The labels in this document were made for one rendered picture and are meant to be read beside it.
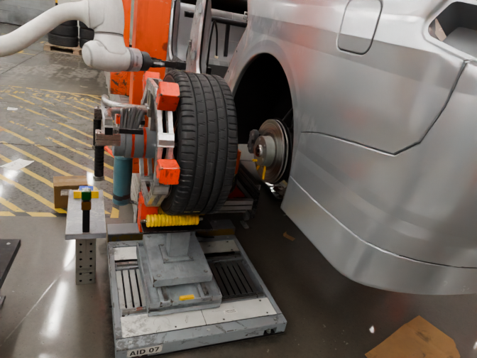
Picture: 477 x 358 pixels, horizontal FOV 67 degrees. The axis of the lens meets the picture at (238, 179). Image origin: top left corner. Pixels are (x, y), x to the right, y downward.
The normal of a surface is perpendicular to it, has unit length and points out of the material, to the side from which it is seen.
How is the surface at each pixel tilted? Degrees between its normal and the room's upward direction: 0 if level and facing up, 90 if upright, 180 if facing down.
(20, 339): 0
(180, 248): 90
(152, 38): 90
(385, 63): 90
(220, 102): 38
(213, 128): 58
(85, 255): 90
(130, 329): 0
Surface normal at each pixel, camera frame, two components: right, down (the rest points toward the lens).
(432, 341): 0.02, -0.85
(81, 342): 0.17, -0.90
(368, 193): -0.89, 0.04
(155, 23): 0.35, 0.43
